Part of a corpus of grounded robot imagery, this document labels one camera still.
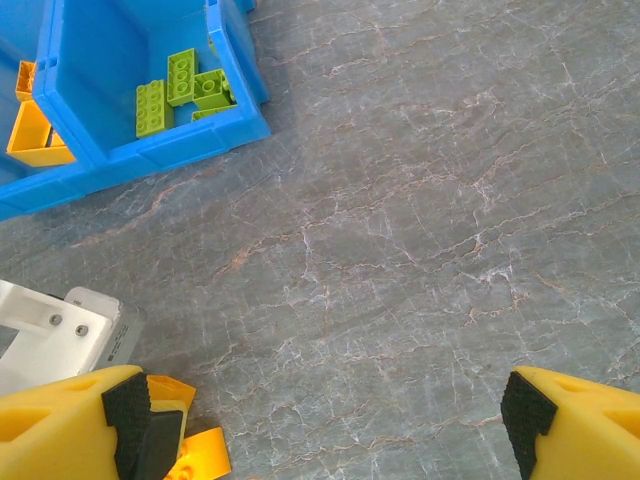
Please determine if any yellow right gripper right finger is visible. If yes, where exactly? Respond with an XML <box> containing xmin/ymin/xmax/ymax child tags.
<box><xmin>500</xmin><ymin>365</ymin><xmax>640</xmax><ymax>480</ymax></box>

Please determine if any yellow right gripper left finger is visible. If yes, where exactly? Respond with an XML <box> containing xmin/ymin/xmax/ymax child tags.
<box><xmin>0</xmin><ymin>364</ymin><xmax>152</xmax><ymax>480</ymax></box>

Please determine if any orange lego brick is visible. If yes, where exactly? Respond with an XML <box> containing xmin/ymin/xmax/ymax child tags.
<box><xmin>5</xmin><ymin>99</ymin><xmax>76</xmax><ymax>168</ymax></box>
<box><xmin>14</xmin><ymin>60</ymin><xmax>39</xmax><ymax>101</ymax></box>
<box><xmin>167</xmin><ymin>427</ymin><xmax>233</xmax><ymax>480</ymax></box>

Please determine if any small green lego brick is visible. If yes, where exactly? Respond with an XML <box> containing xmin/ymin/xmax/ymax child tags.
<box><xmin>192</xmin><ymin>68</ymin><xmax>236</xmax><ymax>110</ymax></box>

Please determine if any blue plastic bin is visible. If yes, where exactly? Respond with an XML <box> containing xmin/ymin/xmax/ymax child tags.
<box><xmin>32</xmin><ymin>0</ymin><xmax>272</xmax><ymax>174</ymax></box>
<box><xmin>0</xmin><ymin>0</ymin><xmax>109</xmax><ymax>222</ymax></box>

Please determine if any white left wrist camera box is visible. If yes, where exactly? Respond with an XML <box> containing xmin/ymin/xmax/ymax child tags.
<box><xmin>0</xmin><ymin>279</ymin><xmax>147</xmax><ymax>396</ymax></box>

